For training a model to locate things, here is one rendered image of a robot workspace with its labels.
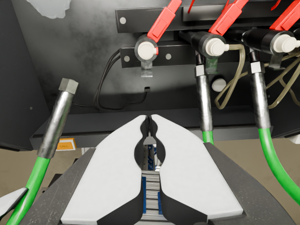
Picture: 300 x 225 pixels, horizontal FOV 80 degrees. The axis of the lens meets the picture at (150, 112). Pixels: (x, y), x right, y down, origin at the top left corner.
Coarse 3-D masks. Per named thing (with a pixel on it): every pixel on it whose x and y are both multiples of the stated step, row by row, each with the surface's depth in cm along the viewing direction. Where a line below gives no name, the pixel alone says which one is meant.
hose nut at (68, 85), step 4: (64, 80) 22; (68, 80) 21; (72, 80) 22; (60, 84) 22; (64, 84) 21; (68, 84) 21; (72, 84) 22; (76, 84) 22; (60, 88) 22; (64, 88) 21; (68, 88) 21; (72, 88) 22; (76, 88) 22; (72, 92) 22; (76, 92) 23
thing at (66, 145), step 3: (63, 138) 45; (66, 138) 45; (69, 138) 45; (72, 138) 45; (60, 144) 45; (63, 144) 45; (66, 144) 45; (69, 144) 45; (75, 144) 46; (57, 147) 45; (60, 147) 45; (63, 147) 45; (66, 147) 45; (69, 147) 45; (72, 147) 46; (75, 147) 46
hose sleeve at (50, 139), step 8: (64, 96) 21; (72, 96) 22; (56, 104) 21; (64, 104) 21; (56, 112) 21; (64, 112) 21; (56, 120) 21; (64, 120) 22; (48, 128) 21; (56, 128) 21; (48, 136) 21; (56, 136) 21; (40, 144) 21; (48, 144) 20; (56, 144) 21; (40, 152) 20; (48, 152) 20
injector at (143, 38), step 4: (144, 32) 37; (140, 36) 25; (144, 36) 23; (140, 40) 21; (144, 40) 21; (148, 40) 21; (152, 40) 21; (136, 44) 21; (156, 44) 21; (136, 48) 21; (136, 52) 21; (136, 56) 22; (156, 56) 22; (140, 60) 22; (144, 60) 22; (148, 60) 22; (152, 60) 22
